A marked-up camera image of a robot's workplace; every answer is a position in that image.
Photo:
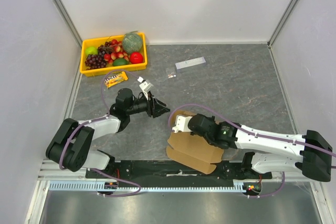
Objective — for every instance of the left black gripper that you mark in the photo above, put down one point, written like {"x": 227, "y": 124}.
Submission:
{"x": 151, "y": 106}

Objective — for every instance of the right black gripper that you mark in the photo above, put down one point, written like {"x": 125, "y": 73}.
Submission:
{"x": 192, "y": 123}

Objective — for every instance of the brown cardboard box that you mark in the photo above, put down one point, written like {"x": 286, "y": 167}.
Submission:
{"x": 194, "y": 152}

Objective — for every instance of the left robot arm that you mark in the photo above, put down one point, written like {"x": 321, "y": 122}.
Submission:
{"x": 70, "y": 147}

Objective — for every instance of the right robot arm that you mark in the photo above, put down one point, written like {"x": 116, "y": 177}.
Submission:
{"x": 273, "y": 152}

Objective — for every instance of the yellow candy packet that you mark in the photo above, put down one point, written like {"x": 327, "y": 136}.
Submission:
{"x": 115, "y": 79}

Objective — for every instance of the red apple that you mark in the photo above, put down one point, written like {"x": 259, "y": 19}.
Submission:
{"x": 136, "y": 58}

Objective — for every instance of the grey slim carton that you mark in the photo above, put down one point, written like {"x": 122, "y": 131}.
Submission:
{"x": 190, "y": 63}

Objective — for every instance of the green avocado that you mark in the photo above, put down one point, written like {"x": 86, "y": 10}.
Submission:
{"x": 120, "y": 62}

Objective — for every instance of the yellow plastic bin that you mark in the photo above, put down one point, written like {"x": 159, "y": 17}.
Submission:
{"x": 96, "y": 42}

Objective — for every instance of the red cherry cluster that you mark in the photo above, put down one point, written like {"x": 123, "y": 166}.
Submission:
{"x": 112, "y": 51}

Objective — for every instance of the green netted melon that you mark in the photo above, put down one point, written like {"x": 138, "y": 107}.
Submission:
{"x": 132, "y": 42}

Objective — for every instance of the dark purple grape bunch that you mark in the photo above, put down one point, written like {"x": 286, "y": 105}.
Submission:
{"x": 95, "y": 62}

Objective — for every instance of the green apple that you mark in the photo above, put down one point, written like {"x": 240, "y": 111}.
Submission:
{"x": 91, "y": 51}

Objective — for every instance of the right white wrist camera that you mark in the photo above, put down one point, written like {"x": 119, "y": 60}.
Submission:
{"x": 179, "y": 123}

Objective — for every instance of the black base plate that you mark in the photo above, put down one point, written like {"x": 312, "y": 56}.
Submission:
{"x": 225, "y": 170}

